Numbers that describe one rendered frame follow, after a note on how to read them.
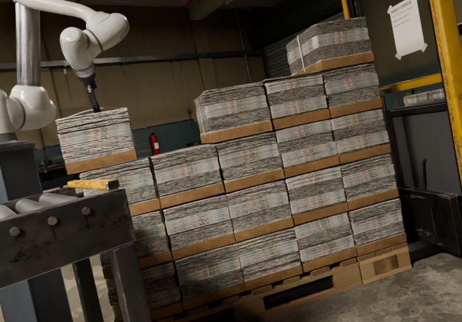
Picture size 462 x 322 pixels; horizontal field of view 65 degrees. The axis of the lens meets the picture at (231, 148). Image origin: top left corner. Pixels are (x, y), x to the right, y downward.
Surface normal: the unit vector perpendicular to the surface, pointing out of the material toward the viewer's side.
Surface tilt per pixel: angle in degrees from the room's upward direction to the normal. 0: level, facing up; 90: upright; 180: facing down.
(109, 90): 90
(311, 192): 89
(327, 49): 90
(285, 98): 90
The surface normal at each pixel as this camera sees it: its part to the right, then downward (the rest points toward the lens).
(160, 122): 0.57, -0.07
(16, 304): -0.29, 0.11
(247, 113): 0.22, 0.01
